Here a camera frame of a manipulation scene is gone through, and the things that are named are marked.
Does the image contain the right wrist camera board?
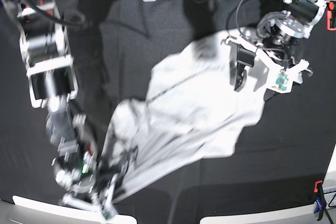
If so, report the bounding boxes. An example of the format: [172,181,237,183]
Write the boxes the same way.
[101,204,118,221]

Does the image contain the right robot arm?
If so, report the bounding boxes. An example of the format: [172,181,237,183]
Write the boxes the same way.
[1,0,124,220]

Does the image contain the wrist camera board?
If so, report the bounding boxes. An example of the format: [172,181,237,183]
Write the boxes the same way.
[272,70,290,93]
[101,204,118,221]

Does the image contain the grey t-shirt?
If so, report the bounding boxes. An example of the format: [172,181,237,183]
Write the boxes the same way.
[103,29,268,202]

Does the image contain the red black clamp far right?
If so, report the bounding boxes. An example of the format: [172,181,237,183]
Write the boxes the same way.
[327,1,335,31]

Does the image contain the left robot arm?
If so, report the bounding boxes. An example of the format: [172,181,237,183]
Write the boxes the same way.
[225,0,327,94]

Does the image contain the black table cloth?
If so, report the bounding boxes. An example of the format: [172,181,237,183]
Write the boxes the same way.
[1,0,335,223]

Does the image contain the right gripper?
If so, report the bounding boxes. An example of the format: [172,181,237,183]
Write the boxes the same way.
[52,140,126,214]

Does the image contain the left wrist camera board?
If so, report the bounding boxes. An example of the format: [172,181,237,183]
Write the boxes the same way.
[272,70,290,93]

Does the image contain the red blue clamp near right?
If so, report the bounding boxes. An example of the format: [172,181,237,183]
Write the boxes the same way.
[313,180,327,221]

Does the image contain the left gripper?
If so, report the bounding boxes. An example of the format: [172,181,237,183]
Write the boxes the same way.
[225,36,309,92]

